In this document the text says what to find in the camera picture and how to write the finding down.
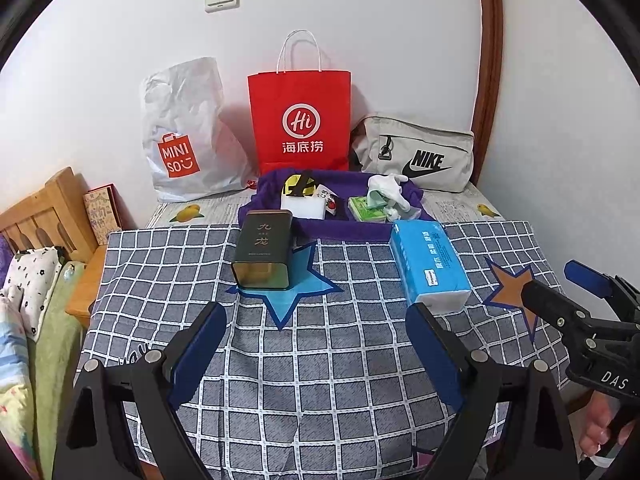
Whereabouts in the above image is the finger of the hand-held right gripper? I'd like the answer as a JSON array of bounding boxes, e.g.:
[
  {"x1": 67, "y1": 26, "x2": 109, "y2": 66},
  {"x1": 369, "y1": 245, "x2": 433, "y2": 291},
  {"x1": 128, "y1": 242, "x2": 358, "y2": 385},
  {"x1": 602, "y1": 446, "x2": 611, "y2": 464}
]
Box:
[
  {"x1": 564, "y1": 260, "x2": 640, "y2": 321},
  {"x1": 522, "y1": 280, "x2": 608, "y2": 356}
]

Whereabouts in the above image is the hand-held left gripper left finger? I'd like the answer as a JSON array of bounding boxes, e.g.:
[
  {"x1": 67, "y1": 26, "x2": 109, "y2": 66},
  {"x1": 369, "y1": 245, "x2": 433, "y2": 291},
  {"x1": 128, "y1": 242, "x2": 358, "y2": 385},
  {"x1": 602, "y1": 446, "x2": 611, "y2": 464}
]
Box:
[{"x1": 65, "y1": 301, "x2": 228, "y2": 480}]

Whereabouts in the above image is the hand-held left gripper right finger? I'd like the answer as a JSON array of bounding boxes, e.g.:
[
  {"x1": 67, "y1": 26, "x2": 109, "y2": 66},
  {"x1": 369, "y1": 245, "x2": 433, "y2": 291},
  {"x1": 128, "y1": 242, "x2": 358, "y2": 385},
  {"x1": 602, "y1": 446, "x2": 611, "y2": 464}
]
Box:
[{"x1": 405, "y1": 302, "x2": 581, "y2": 480}]

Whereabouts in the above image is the green tissue pack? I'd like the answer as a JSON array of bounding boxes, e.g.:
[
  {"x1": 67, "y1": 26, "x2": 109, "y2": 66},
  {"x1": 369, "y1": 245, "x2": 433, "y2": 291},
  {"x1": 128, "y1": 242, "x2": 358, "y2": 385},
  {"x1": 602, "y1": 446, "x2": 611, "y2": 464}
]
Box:
[{"x1": 347, "y1": 195, "x2": 391, "y2": 223}]

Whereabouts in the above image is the green and clear plastic packet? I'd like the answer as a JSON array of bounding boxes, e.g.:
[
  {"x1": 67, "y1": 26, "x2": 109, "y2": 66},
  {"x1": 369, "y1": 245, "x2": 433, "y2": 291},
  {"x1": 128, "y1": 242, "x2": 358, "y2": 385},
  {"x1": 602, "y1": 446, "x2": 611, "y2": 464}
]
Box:
[{"x1": 367, "y1": 173, "x2": 422, "y2": 221}]

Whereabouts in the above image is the white sponge block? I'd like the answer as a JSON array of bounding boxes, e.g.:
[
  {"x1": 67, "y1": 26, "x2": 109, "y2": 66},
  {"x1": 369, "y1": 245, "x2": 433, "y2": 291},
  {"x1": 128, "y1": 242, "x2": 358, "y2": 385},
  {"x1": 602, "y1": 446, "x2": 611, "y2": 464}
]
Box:
[{"x1": 280, "y1": 194, "x2": 328, "y2": 221}]

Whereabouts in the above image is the white printed pouch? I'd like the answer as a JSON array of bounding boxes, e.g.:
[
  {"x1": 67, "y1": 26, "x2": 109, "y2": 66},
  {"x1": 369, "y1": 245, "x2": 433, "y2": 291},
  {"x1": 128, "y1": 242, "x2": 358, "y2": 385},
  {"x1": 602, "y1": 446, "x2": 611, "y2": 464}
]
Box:
[{"x1": 316, "y1": 186, "x2": 337, "y2": 216}]

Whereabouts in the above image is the yellow mini bag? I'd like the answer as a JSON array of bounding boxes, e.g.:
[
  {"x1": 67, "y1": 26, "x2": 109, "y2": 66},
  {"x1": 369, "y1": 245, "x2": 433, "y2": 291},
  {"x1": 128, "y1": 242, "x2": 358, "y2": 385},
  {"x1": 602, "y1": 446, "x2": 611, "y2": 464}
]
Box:
[{"x1": 282, "y1": 172, "x2": 317, "y2": 198}]

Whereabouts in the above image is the person's right hand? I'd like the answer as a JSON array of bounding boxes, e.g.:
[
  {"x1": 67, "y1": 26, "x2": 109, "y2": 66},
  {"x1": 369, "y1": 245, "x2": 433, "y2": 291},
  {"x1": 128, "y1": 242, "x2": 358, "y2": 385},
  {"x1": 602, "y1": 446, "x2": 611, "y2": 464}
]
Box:
[{"x1": 581, "y1": 394, "x2": 621, "y2": 458}]

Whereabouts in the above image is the blue tissue pack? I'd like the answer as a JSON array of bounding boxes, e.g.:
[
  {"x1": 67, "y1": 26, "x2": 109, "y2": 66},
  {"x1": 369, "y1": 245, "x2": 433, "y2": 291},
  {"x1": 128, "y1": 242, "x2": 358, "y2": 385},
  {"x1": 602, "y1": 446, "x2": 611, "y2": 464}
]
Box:
[{"x1": 389, "y1": 220, "x2": 472, "y2": 316}]

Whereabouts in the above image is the grey checkered tablecloth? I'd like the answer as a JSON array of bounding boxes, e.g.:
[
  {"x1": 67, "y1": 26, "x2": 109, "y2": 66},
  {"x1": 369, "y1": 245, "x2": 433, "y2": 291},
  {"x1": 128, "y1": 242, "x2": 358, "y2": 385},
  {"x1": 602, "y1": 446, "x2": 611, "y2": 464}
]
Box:
[{"x1": 75, "y1": 221, "x2": 571, "y2": 480}]

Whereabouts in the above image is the wooden nightstand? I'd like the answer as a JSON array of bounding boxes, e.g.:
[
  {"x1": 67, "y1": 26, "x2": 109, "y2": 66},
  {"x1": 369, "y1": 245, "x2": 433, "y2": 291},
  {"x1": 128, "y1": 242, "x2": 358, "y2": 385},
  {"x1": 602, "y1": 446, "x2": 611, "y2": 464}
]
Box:
[{"x1": 66, "y1": 244, "x2": 108, "y2": 331}]

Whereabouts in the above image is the dark tea tin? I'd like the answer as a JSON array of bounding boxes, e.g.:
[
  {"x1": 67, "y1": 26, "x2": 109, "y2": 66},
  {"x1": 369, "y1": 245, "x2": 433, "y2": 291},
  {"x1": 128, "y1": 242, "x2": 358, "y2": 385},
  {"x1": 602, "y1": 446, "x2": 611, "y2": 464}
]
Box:
[{"x1": 231, "y1": 208, "x2": 295, "y2": 292}]

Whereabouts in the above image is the green blanket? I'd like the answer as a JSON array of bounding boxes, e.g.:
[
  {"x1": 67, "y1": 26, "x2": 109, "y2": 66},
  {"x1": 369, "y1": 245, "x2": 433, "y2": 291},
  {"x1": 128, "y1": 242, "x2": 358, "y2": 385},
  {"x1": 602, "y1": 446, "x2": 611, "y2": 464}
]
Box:
[{"x1": 27, "y1": 262, "x2": 86, "y2": 480}]

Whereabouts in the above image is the purple towel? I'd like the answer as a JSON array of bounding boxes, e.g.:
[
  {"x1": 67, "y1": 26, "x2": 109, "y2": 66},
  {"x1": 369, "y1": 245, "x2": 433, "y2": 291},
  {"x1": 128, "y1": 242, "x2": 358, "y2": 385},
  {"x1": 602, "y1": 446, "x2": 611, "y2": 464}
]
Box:
[{"x1": 237, "y1": 169, "x2": 433, "y2": 242}]

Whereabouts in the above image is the decorated book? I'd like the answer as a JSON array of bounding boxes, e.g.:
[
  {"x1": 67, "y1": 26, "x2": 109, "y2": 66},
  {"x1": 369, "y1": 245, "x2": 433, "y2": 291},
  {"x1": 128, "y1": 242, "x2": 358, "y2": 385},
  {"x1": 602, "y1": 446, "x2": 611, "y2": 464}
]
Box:
[{"x1": 82, "y1": 185, "x2": 123, "y2": 247}]

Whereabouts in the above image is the polka dot pillow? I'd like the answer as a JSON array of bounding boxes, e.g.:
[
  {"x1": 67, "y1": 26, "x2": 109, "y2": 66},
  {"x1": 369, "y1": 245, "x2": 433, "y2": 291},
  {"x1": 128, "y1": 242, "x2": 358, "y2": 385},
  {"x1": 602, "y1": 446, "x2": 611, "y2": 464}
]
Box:
[{"x1": 0, "y1": 247, "x2": 63, "y2": 341}]

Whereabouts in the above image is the colourful quilt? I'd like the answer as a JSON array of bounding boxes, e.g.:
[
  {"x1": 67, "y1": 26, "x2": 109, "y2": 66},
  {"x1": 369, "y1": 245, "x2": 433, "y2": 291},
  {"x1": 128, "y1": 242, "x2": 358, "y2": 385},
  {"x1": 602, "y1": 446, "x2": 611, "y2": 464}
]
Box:
[{"x1": 0, "y1": 295, "x2": 41, "y2": 480}]

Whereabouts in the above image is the wooden headboard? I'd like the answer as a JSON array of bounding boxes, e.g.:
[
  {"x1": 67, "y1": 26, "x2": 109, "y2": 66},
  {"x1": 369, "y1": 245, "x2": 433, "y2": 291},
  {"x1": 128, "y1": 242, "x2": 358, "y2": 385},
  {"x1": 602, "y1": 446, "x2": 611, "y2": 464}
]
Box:
[{"x1": 0, "y1": 167, "x2": 98, "y2": 266}]

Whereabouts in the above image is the grey waist bag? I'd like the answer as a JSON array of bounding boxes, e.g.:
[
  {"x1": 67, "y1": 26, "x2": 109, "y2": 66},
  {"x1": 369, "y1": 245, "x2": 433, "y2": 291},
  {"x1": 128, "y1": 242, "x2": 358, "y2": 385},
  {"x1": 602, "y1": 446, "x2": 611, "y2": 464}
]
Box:
[{"x1": 351, "y1": 113, "x2": 475, "y2": 194}]

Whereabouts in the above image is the white plastic shopping bag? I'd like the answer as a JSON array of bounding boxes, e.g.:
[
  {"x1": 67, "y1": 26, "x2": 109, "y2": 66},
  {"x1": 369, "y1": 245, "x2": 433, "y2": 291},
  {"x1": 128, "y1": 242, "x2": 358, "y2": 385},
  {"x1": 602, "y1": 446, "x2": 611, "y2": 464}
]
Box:
[{"x1": 141, "y1": 56, "x2": 251, "y2": 204}]

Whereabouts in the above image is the red paper bag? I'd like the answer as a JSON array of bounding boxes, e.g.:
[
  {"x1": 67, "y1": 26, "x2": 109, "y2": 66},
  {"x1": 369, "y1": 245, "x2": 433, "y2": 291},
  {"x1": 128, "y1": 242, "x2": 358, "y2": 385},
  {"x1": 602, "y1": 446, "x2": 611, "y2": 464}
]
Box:
[{"x1": 247, "y1": 30, "x2": 352, "y2": 176}]

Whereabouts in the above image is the brown wooden door frame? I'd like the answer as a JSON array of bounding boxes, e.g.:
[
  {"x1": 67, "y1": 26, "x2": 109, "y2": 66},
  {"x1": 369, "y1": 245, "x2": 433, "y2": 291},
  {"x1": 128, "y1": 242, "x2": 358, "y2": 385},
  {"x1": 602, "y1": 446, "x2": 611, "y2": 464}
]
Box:
[{"x1": 470, "y1": 0, "x2": 503, "y2": 186}]

